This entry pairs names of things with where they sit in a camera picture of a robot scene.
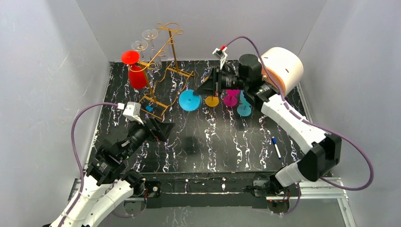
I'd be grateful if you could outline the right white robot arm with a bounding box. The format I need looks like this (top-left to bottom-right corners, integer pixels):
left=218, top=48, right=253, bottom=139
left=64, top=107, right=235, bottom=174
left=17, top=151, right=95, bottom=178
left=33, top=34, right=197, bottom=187
left=194, top=48, right=342, bottom=192

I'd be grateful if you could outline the light blue wine glass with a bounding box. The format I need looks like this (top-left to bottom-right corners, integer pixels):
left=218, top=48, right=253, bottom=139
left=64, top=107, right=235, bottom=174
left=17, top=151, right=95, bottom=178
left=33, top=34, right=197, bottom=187
left=237, top=90, right=252, bottom=117

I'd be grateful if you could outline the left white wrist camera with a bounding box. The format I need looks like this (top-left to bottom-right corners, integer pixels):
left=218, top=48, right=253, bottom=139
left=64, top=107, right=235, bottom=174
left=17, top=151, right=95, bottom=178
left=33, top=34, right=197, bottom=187
left=122, top=102, right=144, bottom=125

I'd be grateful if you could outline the clear wine glass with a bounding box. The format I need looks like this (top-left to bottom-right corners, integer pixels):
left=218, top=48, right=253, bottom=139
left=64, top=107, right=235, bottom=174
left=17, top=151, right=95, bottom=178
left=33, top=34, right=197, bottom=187
left=131, top=39, right=148, bottom=62
left=142, top=28, right=158, bottom=50

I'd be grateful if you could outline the black marble pattern mat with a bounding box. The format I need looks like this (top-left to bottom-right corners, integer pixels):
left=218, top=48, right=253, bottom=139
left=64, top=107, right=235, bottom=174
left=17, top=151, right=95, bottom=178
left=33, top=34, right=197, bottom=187
left=82, top=59, right=326, bottom=180

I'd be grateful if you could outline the red wine glass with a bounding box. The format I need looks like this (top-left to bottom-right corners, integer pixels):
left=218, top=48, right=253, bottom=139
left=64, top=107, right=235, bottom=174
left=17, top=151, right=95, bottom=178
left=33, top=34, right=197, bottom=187
left=121, top=51, right=147, bottom=90

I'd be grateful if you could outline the blue white marker pen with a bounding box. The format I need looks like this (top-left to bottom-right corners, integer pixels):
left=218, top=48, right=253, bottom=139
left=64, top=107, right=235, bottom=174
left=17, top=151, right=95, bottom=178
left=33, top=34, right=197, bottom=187
left=271, top=137, right=282, bottom=159

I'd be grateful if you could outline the magenta wine glass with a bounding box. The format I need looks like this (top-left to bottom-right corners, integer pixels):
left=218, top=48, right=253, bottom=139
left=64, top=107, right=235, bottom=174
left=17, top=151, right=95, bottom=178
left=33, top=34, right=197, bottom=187
left=223, top=89, right=241, bottom=107

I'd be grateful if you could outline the yellow wine glass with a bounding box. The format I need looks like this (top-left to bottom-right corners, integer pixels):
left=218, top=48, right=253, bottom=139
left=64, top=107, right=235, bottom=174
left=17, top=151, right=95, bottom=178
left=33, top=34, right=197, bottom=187
left=205, top=96, right=219, bottom=107

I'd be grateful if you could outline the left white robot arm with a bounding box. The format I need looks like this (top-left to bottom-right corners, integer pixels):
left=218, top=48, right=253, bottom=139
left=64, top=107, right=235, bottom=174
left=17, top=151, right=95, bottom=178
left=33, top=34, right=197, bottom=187
left=49, top=118, right=175, bottom=227

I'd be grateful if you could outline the clear wine glass front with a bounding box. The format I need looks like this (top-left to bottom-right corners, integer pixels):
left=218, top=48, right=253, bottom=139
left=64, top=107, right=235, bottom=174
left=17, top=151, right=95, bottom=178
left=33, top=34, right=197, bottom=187
left=131, top=39, right=148, bottom=62

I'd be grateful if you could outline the clear wine glass rear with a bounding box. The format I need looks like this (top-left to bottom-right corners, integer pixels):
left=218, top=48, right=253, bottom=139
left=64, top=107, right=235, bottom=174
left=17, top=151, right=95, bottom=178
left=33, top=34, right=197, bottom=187
left=142, top=28, right=158, bottom=50

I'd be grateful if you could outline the gold wire glass rack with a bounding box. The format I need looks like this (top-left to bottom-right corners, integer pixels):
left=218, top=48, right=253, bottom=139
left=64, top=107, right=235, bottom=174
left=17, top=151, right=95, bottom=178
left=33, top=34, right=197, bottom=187
left=137, top=22, right=194, bottom=120

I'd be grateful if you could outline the white cylindrical drawer box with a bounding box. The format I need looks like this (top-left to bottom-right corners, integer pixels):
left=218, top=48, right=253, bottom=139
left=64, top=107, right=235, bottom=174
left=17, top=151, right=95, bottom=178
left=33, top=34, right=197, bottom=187
left=259, top=47, right=304, bottom=96

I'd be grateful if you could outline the teal blue wine glass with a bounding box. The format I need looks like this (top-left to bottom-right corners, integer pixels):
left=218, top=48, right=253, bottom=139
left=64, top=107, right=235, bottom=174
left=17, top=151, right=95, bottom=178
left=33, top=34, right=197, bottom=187
left=178, top=89, right=202, bottom=112

